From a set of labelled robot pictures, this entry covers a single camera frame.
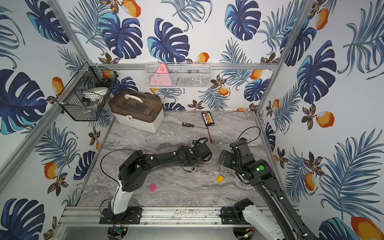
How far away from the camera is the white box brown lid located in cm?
98

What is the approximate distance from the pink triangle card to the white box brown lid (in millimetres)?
126

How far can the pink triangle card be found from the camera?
0.90 meters
